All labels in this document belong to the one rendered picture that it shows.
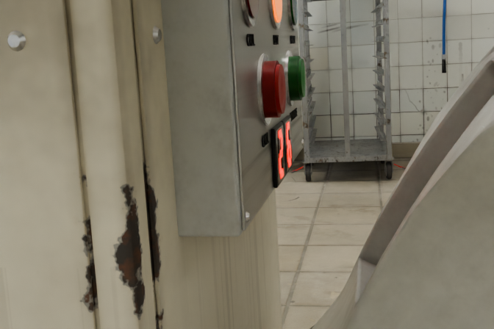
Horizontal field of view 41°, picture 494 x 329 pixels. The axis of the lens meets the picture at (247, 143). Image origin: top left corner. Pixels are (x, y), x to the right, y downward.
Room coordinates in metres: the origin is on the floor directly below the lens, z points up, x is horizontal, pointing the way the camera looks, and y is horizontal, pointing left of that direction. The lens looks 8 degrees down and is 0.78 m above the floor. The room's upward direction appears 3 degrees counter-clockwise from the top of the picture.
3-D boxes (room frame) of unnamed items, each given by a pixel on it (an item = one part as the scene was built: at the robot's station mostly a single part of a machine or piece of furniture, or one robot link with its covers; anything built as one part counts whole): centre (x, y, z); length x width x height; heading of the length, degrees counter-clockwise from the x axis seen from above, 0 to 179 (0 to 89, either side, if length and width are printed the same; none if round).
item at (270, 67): (0.35, -0.01, 0.76); 0.03 x 0.02 x 0.03; 168
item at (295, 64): (0.45, -0.03, 0.76); 0.03 x 0.02 x 0.03; 168
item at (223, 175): (0.40, -0.01, 0.77); 0.24 x 0.04 x 0.14; 168
